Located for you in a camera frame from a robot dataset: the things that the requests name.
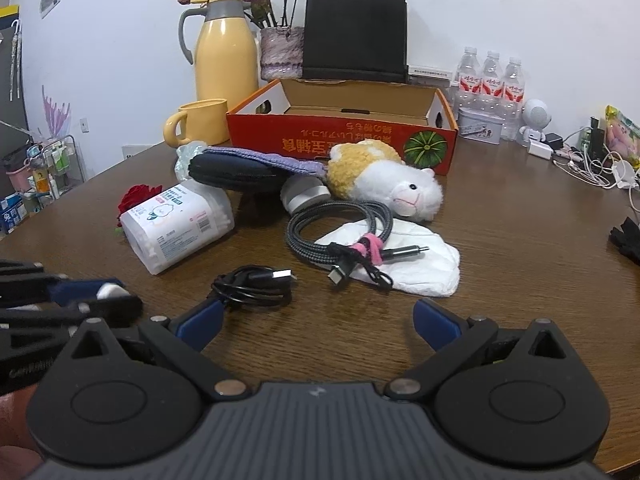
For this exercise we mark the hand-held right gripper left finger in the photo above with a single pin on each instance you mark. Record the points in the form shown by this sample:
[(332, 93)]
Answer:
[(197, 327)]

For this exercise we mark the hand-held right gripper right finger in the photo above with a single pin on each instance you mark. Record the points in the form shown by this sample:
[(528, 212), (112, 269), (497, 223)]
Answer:
[(435, 324)]

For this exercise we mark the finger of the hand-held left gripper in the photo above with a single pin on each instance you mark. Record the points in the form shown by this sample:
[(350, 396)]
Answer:
[(115, 307), (75, 291)]

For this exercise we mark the white tissue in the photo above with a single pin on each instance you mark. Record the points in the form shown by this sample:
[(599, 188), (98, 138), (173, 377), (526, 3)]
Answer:
[(425, 265)]

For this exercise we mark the cotton swab box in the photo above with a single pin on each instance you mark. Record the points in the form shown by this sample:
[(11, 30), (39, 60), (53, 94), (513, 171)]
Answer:
[(175, 230)]

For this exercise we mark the plush hamster toy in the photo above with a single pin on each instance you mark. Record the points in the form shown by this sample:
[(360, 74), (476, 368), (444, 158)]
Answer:
[(380, 175)]

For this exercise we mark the clear plastic bag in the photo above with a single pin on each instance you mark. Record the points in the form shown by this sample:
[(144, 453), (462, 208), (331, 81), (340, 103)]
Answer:
[(187, 160)]

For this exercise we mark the white round jar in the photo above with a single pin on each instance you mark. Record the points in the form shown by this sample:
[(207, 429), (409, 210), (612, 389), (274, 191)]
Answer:
[(300, 197)]

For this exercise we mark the red cardboard box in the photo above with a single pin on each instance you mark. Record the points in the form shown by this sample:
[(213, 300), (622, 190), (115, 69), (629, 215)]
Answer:
[(310, 140)]

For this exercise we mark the person's left hand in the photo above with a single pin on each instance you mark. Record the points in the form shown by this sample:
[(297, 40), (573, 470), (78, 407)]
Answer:
[(15, 425)]

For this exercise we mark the red artificial rose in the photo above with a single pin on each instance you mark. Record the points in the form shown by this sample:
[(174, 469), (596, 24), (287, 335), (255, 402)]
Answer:
[(135, 197)]

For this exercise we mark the storage cart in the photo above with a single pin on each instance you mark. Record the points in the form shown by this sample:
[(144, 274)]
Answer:
[(50, 170)]

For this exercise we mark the black ribbed pouch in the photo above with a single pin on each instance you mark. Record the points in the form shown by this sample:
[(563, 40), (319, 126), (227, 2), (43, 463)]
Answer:
[(235, 172)]

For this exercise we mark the grey tin box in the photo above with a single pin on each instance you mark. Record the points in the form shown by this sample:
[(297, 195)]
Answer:
[(480, 127)]

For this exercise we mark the white charger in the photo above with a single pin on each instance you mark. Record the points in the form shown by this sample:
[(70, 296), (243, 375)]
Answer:
[(540, 149)]

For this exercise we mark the yellow mug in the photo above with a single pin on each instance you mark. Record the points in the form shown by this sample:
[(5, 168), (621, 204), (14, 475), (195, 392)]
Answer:
[(205, 120)]

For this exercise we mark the dark cloth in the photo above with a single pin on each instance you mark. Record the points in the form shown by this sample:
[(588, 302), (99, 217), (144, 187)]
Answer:
[(627, 242)]

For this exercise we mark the black power adapter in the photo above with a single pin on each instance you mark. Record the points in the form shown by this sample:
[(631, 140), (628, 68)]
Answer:
[(554, 140)]

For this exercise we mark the dark panel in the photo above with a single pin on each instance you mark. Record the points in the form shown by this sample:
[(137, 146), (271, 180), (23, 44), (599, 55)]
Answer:
[(6, 75)]

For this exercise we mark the white robot toy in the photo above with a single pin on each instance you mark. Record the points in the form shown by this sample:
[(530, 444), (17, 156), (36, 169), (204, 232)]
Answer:
[(535, 115)]

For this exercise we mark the water bottle red label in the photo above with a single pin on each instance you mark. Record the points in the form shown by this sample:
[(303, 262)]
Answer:
[(491, 85), (467, 80), (513, 95)]

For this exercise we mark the green small bottle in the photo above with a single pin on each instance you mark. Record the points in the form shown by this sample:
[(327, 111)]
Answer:
[(594, 140)]

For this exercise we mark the flat white box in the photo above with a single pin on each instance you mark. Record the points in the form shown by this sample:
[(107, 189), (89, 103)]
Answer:
[(430, 74)]

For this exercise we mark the pink snack packet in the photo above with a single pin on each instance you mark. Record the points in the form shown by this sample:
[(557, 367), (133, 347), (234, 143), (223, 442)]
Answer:
[(622, 135)]

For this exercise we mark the yellow thermos jug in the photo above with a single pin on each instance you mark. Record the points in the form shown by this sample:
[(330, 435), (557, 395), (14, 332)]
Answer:
[(225, 60)]

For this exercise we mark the purple ceramic vase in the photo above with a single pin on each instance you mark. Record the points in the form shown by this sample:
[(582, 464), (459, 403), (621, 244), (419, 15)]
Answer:
[(280, 52)]

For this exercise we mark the black paper bag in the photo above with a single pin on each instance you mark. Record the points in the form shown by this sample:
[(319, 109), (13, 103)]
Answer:
[(355, 35)]

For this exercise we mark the white wall socket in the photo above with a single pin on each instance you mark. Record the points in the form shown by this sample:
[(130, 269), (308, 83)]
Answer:
[(84, 125)]

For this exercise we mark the purple flower wall sticker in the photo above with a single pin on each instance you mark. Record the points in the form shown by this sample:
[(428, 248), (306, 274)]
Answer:
[(55, 115)]

